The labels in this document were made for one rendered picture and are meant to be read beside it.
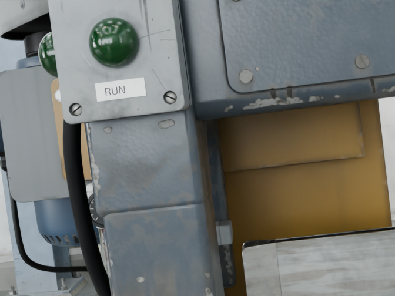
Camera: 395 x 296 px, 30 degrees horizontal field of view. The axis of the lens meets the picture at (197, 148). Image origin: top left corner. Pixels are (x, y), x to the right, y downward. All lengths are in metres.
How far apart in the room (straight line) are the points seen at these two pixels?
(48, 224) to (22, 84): 0.18
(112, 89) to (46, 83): 0.47
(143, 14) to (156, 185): 0.12
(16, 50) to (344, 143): 4.86
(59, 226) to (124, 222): 0.46
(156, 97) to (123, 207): 0.09
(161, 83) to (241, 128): 0.30
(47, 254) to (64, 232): 4.59
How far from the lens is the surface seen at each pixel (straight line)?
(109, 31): 0.43
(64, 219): 0.95
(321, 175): 0.78
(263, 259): 0.66
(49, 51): 0.47
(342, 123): 0.73
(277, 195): 0.78
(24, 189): 0.93
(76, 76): 0.45
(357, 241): 0.66
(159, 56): 0.44
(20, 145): 0.92
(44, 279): 5.59
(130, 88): 0.44
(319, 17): 0.49
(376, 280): 0.67
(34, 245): 5.56
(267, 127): 0.73
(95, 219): 0.71
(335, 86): 0.49
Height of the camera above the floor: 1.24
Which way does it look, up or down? 3 degrees down
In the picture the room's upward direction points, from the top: 7 degrees counter-clockwise
